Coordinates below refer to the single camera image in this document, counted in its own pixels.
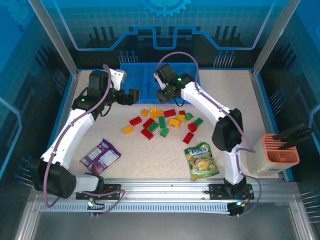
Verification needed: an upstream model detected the beige and orange knife block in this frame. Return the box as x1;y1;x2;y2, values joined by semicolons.
246;133;300;176

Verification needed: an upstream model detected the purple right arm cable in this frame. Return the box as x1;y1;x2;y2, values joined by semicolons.
156;51;263;217

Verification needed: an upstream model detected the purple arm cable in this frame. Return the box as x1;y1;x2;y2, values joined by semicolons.
156;51;263;217
43;64;126;216

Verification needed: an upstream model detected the purple candy bag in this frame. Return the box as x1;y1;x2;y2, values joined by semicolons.
79;138;122;176

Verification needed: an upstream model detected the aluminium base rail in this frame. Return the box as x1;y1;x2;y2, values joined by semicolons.
74;177;286;202

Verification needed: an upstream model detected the black handled knife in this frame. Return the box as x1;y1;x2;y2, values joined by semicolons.
273;123;307;141
277;128;313;144
278;136;311;150

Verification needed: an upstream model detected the aluminium frame post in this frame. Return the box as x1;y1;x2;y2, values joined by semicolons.
27;0;80;77
250;0;295;79

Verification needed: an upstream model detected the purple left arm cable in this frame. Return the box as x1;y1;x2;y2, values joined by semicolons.
43;64;126;216

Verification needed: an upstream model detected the white slotted cable duct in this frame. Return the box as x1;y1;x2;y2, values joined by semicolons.
39;202;232;214

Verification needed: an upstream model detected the blue divided sorting tray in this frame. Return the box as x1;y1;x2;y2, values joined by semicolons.
119;62;201;105

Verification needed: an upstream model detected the small controller board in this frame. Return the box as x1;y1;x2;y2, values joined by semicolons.
86;198;106;219
228;199;248;218

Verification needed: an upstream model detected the green Fox's candy bag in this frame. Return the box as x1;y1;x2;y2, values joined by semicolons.
184;141;220;181

